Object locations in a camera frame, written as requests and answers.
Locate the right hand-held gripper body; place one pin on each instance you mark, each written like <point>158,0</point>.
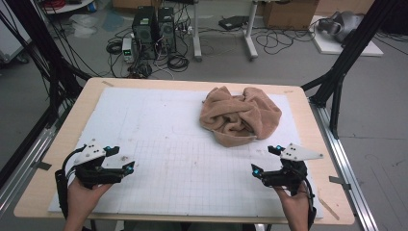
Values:
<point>288,176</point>

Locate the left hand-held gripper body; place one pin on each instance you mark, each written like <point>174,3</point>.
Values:
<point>91,174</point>

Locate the brown towel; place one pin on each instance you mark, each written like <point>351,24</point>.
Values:
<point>239,115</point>

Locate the person's left hand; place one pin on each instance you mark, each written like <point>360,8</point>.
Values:
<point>81,202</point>

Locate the person's right hand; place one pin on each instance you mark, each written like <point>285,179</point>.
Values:
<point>296,207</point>

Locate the black tape piece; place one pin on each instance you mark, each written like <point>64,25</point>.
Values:
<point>338,181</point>
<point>43,165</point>

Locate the thin wooden stick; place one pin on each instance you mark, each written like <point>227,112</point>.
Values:
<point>328,208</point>

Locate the white grid mat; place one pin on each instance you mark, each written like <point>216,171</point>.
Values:
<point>179,179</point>

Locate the power supply with green display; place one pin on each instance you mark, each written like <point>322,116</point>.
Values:
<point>128,49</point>

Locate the white floor board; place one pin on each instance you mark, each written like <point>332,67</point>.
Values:
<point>330,48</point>

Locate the large black computer tower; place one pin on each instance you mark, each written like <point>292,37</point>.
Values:
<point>145,30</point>

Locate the slim black computer tower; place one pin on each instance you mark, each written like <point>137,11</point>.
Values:
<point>166,30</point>

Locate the flat black device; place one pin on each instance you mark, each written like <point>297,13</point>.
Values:
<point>233,22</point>

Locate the brown cardboard box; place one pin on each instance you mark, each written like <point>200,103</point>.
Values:
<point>288,14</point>

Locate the grey rounded machine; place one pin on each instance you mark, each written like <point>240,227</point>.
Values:
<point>344,24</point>

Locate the blue roll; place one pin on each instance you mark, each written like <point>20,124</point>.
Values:
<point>91,7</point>

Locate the round white table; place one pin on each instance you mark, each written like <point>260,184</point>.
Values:
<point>72,7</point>

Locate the aluminium rail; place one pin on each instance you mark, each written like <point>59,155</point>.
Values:
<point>29,160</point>
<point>346,173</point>

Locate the white desk frame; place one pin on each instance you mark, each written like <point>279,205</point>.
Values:
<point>250,32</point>

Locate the black frame post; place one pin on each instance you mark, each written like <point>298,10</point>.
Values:
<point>349,51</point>

